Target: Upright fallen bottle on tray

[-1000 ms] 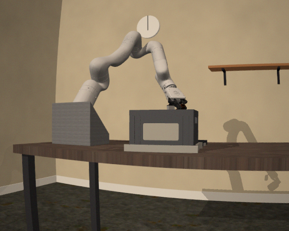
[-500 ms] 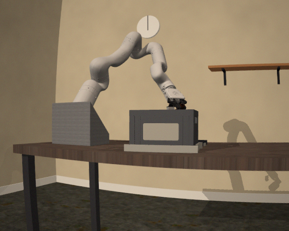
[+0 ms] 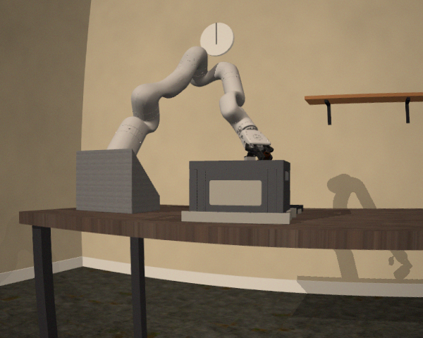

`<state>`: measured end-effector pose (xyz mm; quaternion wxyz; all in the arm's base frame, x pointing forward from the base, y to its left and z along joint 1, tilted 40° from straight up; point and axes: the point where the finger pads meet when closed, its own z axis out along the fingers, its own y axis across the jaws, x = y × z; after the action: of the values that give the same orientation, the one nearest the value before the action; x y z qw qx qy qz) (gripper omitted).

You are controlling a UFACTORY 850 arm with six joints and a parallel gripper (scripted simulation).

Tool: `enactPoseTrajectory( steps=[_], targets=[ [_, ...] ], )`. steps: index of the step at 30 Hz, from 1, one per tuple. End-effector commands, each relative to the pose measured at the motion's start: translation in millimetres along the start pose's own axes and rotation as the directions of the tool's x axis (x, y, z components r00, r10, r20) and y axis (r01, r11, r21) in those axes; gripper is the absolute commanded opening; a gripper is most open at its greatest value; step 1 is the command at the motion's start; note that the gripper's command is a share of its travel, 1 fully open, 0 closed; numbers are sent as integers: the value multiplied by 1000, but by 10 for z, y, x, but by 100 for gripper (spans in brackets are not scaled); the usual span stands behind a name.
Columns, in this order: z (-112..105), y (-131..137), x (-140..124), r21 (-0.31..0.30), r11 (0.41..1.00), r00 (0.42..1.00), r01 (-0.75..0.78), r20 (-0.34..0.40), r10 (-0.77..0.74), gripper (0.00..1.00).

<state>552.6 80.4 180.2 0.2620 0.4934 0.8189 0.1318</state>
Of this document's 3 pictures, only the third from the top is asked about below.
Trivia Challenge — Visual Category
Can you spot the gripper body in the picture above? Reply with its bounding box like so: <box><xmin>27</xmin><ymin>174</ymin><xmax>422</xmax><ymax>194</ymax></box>
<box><xmin>240</xmin><ymin>127</ymin><xmax>271</xmax><ymax>151</ymax></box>

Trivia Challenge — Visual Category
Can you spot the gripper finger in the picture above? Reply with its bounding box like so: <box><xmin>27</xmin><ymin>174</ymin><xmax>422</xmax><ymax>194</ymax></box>
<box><xmin>262</xmin><ymin>145</ymin><xmax>274</xmax><ymax>160</ymax></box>
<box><xmin>245</xmin><ymin>143</ymin><xmax>265</xmax><ymax>160</ymax></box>

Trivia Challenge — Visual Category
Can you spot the dark grey crate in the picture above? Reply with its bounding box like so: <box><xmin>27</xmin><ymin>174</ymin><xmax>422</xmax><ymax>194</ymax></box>
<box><xmin>189</xmin><ymin>160</ymin><xmax>290</xmax><ymax>213</ymax></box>

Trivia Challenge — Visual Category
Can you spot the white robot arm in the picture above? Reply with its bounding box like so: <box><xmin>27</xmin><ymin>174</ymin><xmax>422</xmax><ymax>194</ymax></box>
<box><xmin>107</xmin><ymin>46</ymin><xmax>257</xmax><ymax>155</ymax></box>

